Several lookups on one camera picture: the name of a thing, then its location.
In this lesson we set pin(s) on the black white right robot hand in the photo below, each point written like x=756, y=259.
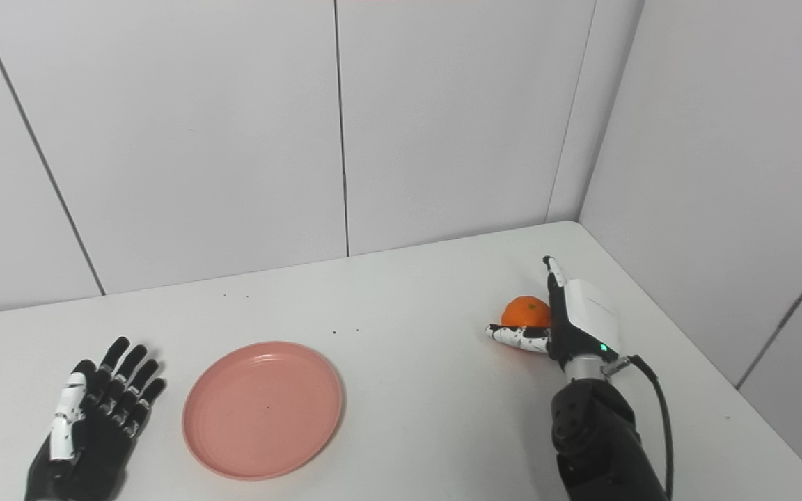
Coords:
x=585, y=313

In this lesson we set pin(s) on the orange fruit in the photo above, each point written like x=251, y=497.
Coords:
x=525, y=312

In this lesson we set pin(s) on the pink round plate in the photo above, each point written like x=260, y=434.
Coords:
x=262, y=410

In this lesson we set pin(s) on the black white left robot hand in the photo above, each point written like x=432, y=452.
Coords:
x=95, y=445

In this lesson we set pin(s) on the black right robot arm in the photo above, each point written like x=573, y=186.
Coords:
x=596, y=438

